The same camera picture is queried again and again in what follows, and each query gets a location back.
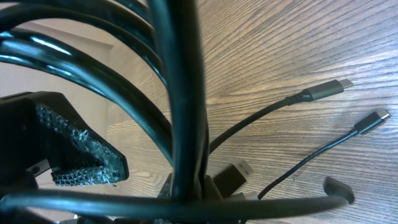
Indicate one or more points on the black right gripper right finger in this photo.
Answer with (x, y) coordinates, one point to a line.
(210, 190)

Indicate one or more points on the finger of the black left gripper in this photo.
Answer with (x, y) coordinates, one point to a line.
(44, 126)

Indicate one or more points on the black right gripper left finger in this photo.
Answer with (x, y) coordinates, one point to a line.
(165, 191)

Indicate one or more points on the black cable grey metal plug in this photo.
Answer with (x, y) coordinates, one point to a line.
(307, 95)

